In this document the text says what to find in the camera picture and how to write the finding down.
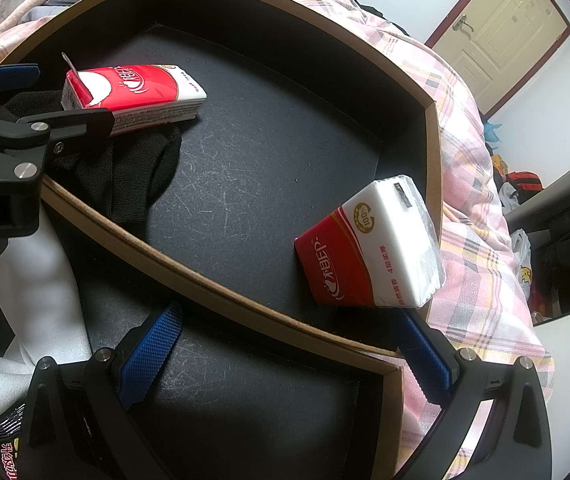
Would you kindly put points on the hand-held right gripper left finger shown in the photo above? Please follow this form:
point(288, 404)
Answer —
point(150, 360)

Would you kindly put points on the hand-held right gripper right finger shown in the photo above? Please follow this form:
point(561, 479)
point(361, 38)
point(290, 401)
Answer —
point(425, 360)

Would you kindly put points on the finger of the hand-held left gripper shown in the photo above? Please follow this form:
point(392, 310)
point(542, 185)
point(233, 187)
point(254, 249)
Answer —
point(65, 122)
point(10, 77)

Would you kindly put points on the slim red tissue pack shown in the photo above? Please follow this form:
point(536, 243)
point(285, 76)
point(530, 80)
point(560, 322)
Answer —
point(135, 95)

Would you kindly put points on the white cloth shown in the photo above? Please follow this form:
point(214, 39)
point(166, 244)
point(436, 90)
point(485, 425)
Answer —
point(30, 285)

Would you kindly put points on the black knit sock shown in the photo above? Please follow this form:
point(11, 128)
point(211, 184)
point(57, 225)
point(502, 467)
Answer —
point(130, 175)

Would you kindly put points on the large white red tissue pack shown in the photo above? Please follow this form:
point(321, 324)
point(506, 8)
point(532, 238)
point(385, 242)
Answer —
point(370, 255)

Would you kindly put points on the shallow cardboard box black lining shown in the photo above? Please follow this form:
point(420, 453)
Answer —
point(265, 410)

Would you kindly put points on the black wipes packet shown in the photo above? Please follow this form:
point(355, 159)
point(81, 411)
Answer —
point(0, 440)

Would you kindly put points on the deep cardboard box black lining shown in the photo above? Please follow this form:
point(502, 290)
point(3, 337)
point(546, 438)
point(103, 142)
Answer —
point(265, 135)

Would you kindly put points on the pink plaid blanket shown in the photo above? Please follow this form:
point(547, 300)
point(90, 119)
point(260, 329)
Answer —
point(475, 260)

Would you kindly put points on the white plastic bag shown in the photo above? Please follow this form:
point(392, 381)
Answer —
point(520, 255)

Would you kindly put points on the red bag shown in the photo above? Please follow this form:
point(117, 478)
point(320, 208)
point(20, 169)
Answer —
point(522, 180)

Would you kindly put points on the blue plastic bag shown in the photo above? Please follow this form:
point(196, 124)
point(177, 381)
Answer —
point(492, 132)

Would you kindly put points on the dark clothing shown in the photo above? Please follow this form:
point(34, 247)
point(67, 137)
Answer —
point(380, 17)

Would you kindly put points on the beige door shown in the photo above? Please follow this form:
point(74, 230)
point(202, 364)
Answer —
point(505, 30)

